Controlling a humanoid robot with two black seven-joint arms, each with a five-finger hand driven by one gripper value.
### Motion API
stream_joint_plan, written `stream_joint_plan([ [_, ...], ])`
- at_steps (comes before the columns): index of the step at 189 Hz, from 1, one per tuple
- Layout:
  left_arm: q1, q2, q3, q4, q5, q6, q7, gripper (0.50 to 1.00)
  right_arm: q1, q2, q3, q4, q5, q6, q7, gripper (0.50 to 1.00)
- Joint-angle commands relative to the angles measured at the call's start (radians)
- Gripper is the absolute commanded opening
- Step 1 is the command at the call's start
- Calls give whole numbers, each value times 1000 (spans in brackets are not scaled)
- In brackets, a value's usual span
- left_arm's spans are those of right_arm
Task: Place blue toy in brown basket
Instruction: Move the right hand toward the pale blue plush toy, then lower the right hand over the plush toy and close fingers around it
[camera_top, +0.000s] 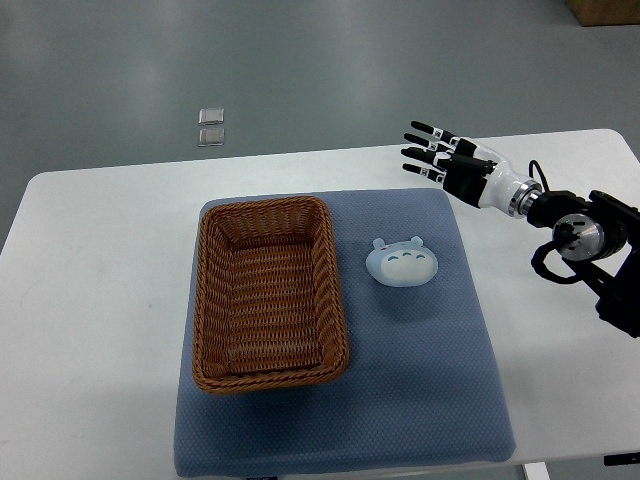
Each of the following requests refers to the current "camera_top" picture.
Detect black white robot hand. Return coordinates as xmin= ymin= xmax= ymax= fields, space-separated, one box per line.
xmin=401 ymin=121 xmax=542 ymax=217

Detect blue plush toy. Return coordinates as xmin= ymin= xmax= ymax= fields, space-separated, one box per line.
xmin=365 ymin=236 xmax=439 ymax=288

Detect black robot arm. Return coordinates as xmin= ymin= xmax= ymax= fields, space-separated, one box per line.
xmin=401 ymin=121 xmax=639 ymax=338

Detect brown wicker basket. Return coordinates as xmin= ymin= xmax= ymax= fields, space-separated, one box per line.
xmin=192 ymin=196 xmax=350 ymax=394

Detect brown cardboard box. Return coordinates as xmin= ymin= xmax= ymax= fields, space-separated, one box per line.
xmin=566 ymin=0 xmax=639 ymax=27

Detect blue fabric mat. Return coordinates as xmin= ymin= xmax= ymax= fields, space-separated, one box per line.
xmin=174 ymin=188 xmax=515 ymax=477

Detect upper clear floor plate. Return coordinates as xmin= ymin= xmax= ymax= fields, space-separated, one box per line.
xmin=198 ymin=107 xmax=225 ymax=125

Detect white table leg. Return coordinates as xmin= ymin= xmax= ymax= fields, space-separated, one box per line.
xmin=522 ymin=462 xmax=550 ymax=480

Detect black table control panel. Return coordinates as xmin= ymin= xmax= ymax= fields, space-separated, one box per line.
xmin=603 ymin=452 xmax=640 ymax=467

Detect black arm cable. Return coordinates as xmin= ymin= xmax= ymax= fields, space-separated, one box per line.
xmin=527 ymin=159 xmax=552 ymax=193

